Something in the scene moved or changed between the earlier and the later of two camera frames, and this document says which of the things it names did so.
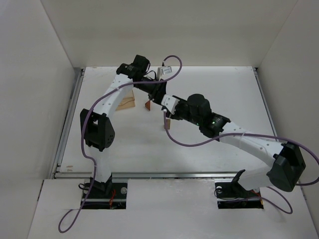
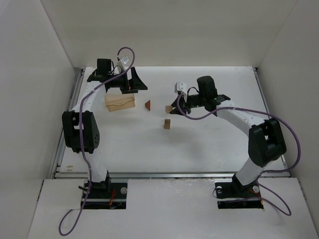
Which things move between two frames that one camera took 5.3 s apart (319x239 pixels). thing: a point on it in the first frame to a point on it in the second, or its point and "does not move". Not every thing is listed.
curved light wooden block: x=128 y=100 does not move
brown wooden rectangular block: x=168 y=124 does not move
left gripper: x=157 y=92 to x=128 y=83
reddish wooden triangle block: x=148 y=104 does not move
